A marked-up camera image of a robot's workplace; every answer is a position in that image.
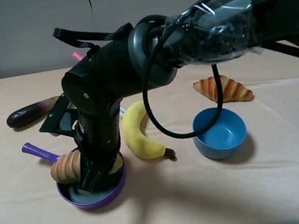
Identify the ridged brown bread loaf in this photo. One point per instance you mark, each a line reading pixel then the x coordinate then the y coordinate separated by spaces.
pixel 66 169

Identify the golden striped croissant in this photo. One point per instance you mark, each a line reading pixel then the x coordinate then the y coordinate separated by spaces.
pixel 232 90

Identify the yellow butter block toy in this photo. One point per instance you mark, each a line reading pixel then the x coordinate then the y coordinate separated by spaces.
pixel 74 125

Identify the yellow plush banana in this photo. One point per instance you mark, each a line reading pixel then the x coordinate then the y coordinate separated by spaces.
pixel 139 144

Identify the peach tablecloth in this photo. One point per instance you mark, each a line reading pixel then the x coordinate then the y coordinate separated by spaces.
pixel 259 185

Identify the pink plastic saucepan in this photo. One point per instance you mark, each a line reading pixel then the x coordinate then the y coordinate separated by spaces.
pixel 77 56

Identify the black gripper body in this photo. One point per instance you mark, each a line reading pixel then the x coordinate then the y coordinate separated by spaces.
pixel 95 85

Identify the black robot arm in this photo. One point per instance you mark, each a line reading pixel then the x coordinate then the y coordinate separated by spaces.
pixel 138 58

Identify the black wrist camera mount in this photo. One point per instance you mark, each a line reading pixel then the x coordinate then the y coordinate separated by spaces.
pixel 61 118

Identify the dark purple eggplant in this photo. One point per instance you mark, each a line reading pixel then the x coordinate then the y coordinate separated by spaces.
pixel 28 114

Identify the purple frying pan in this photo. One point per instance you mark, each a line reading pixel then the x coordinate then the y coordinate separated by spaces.
pixel 103 195

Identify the blue plastic bowl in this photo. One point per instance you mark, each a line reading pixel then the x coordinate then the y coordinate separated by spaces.
pixel 224 138

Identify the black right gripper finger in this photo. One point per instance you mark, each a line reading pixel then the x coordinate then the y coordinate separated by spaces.
pixel 114 167

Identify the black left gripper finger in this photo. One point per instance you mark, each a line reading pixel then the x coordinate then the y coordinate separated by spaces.
pixel 90 173

